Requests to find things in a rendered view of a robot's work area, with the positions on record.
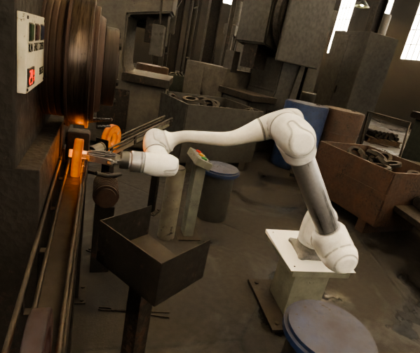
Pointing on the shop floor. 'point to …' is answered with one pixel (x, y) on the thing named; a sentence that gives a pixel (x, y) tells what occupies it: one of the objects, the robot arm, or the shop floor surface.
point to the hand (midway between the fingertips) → (78, 153)
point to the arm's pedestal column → (284, 293)
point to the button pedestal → (188, 227)
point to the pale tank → (185, 38)
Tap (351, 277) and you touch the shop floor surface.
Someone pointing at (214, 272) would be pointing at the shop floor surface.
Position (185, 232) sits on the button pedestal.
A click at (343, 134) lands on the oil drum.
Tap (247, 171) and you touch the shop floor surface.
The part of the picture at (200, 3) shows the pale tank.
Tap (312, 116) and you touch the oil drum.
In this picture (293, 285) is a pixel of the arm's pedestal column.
